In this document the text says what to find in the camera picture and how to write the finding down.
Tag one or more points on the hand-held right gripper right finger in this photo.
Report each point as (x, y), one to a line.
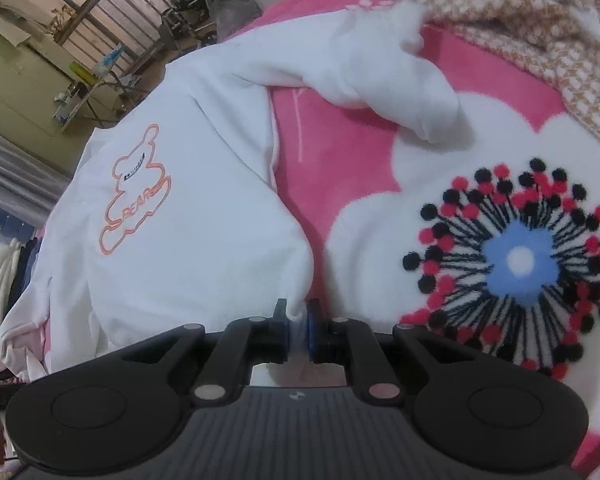
(312, 332)

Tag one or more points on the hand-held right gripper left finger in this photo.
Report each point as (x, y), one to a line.
(280, 332)

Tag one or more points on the white sweatshirt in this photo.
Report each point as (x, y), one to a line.
(190, 260)

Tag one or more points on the pink floral blanket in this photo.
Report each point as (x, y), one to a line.
(340, 160)

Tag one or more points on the blue water jug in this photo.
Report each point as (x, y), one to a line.
(0, 220)

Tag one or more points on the grey curtain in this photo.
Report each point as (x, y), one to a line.
(15, 170)

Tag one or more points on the folding table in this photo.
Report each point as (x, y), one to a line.
(82, 77)

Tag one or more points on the beige houndstooth blanket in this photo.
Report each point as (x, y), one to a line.
(505, 20)

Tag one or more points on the cardboard box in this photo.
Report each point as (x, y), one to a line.
(10, 10)

